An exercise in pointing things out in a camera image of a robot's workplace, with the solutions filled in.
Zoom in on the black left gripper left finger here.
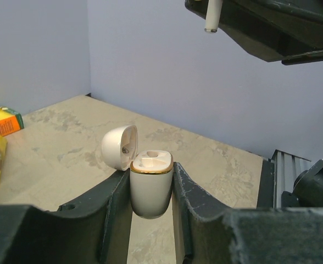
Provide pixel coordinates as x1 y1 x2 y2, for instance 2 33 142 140
0 171 132 263

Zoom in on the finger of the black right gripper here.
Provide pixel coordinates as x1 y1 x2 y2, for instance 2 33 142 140
281 49 323 65
183 0 323 63

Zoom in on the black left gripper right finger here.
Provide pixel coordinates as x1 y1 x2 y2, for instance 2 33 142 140
172 163 323 263

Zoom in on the white stem earbud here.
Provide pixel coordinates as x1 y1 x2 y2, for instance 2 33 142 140
204 0 223 33

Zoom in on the beige earbud case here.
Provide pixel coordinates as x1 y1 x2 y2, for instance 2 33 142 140
101 125 174 219

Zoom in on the orange juice carton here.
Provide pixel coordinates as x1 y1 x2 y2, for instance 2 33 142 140
0 107 24 136

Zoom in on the aluminium frame rail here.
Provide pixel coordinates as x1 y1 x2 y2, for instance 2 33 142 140
257 150 313 208

